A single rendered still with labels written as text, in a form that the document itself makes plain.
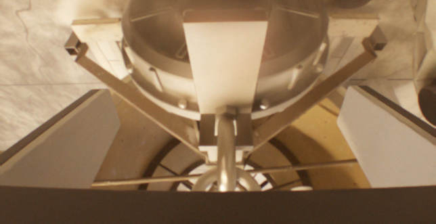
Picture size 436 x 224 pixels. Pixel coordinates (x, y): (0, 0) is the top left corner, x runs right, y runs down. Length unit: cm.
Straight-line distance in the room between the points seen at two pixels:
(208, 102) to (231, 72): 5
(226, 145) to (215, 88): 5
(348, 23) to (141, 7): 124
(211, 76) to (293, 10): 16
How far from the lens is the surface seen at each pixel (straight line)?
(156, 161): 217
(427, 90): 68
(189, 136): 94
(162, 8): 29
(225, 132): 17
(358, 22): 145
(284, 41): 24
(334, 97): 134
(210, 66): 16
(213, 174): 19
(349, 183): 163
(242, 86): 18
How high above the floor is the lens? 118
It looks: 33 degrees down
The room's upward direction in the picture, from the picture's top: 180 degrees counter-clockwise
